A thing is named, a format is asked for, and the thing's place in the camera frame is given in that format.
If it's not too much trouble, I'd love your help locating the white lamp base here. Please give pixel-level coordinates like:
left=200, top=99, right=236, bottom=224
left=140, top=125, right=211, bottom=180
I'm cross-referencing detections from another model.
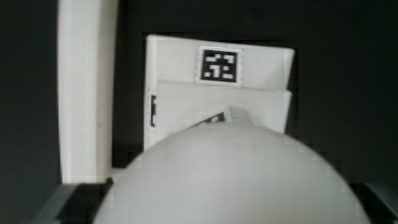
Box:
left=144, top=35, right=295, bottom=146

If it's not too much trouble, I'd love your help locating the white lamp bulb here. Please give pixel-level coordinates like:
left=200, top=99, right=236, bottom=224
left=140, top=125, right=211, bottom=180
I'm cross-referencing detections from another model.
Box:
left=94, top=107, right=371, bottom=224

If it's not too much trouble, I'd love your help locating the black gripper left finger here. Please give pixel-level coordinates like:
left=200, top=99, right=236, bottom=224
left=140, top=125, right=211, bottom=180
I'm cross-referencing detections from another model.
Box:
left=28, top=182, right=112, bottom=224

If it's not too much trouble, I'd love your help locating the white L-shaped fence wall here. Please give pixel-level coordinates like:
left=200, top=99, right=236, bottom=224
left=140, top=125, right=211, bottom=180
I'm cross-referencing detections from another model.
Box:
left=56, top=0, right=119, bottom=184

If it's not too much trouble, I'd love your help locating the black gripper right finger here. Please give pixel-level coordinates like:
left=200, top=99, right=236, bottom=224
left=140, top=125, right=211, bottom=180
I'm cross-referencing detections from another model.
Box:
left=350, top=183, right=398, bottom=224

